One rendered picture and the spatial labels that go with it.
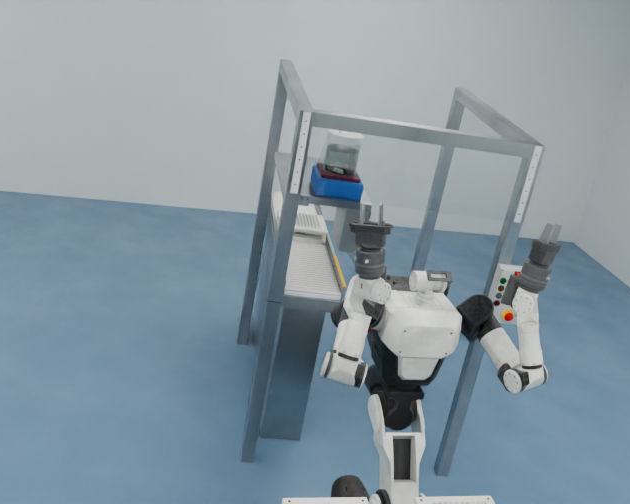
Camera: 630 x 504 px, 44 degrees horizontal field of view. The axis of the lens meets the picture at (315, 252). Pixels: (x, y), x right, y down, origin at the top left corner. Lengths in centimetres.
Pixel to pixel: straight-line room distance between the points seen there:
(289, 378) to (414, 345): 134
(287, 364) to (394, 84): 355
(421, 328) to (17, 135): 464
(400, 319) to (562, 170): 526
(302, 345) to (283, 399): 31
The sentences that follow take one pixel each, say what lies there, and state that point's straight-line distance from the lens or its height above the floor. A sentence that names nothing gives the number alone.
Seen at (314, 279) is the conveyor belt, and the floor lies 89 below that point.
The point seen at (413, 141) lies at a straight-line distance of 319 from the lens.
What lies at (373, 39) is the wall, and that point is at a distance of 664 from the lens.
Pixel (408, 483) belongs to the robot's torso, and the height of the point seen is 70.
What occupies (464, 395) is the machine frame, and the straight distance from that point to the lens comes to 380.
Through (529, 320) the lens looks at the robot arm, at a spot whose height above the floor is 133.
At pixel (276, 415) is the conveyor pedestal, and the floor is 14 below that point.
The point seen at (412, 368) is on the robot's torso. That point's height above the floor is 108.
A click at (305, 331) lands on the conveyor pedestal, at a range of 369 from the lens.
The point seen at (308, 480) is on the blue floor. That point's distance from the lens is 380.
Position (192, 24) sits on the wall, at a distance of 638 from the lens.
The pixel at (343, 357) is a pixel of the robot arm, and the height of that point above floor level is 122.
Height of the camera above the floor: 236
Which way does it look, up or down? 22 degrees down
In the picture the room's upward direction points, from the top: 11 degrees clockwise
